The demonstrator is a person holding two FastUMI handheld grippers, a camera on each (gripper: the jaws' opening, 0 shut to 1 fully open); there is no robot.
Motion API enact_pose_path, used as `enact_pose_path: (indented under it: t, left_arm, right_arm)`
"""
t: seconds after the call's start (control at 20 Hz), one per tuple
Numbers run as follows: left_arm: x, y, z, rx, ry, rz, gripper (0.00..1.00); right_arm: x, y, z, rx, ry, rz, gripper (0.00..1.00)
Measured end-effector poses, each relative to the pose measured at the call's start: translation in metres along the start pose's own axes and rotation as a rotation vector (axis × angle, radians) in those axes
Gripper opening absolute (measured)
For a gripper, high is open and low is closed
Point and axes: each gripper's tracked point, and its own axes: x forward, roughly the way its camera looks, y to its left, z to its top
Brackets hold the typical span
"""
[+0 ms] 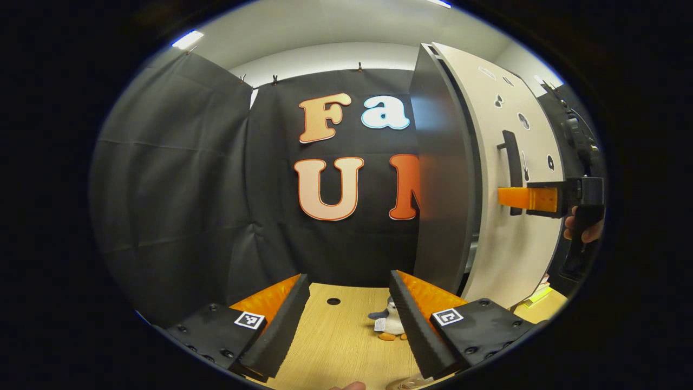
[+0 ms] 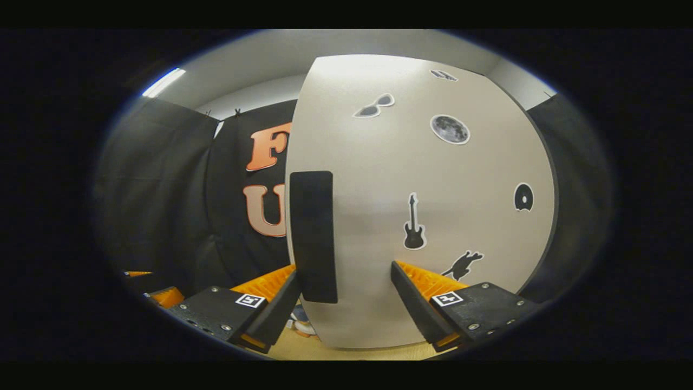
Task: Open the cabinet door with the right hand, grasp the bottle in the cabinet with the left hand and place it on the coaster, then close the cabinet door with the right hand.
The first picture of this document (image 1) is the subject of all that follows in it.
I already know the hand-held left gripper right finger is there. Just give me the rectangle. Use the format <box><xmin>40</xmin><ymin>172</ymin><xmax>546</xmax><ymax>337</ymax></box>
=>
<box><xmin>389</xmin><ymin>270</ymin><xmax>537</xmax><ymax>380</ymax></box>

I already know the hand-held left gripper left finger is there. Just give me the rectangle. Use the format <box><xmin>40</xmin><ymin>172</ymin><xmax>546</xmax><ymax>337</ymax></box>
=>
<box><xmin>165</xmin><ymin>274</ymin><xmax>311</xmax><ymax>380</ymax></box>

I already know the clear plastic bottle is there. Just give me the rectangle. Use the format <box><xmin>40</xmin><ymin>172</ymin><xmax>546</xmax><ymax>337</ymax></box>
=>
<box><xmin>386</xmin><ymin>375</ymin><xmax>434</xmax><ymax>390</ymax></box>

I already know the black cabinet door handle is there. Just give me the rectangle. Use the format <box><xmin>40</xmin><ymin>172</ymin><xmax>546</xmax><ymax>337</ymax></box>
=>
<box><xmin>497</xmin><ymin>130</ymin><xmax>524</xmax><ymax>216</ymax></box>

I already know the beige cabinet door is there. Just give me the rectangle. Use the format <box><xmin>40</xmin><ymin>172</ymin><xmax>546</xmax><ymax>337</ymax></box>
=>
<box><xmin>433</xmin><ymin>42</ymin><xmax>566</xmax><ymax>309</ymax></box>

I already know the penguin plush toy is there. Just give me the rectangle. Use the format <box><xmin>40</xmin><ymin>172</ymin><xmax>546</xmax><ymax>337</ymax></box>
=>
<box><xmin>368</xmin><ymin>295</ymin><xmax>408</xmax><ymax>341</ymax></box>

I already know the yellow book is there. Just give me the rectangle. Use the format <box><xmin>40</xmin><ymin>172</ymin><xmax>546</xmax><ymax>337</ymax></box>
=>
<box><xmin>522</xmin><ymin>286</ymin><xmax>554</xmax><ymax>308</ymax></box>

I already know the black backdrop cloth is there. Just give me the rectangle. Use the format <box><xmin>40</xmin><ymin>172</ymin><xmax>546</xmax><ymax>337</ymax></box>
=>
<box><xmin>89</xmin><ymin>51</ymin><xmax>604</xmax><ymax>326</ymax></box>

